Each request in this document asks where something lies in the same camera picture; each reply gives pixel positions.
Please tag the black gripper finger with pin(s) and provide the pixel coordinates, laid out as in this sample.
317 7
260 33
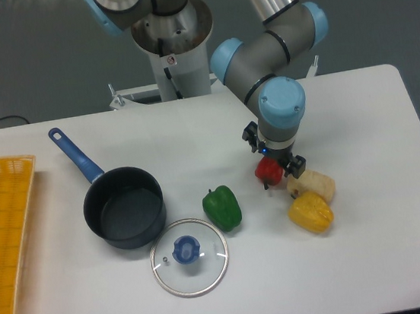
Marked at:
250 135
294 166

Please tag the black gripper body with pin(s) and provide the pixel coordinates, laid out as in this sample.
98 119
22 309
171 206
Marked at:
281 151

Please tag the red bell pepper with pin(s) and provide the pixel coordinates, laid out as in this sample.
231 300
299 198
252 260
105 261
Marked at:
268 172

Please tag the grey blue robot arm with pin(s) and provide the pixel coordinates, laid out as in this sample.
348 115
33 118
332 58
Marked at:
249 70

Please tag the yellow bell pepper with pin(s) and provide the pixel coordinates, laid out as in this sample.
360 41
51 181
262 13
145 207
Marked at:
311 212

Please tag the green bell pepper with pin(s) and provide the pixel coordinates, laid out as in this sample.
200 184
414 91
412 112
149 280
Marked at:
221 207

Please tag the glass lid with blue knob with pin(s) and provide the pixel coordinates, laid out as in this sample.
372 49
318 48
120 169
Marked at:
189 258

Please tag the right table clamp bracket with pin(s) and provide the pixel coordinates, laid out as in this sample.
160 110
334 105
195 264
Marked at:
312 71

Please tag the table clamp bracket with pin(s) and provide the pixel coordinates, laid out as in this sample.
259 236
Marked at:
312 71
117 101

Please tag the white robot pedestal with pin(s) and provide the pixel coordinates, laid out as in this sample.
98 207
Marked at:
176 48

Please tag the left table clamp bracket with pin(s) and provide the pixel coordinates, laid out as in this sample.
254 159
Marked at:
117 101

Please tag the dark saucepan with blue handle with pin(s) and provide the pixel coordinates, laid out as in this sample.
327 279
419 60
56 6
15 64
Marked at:
123 206

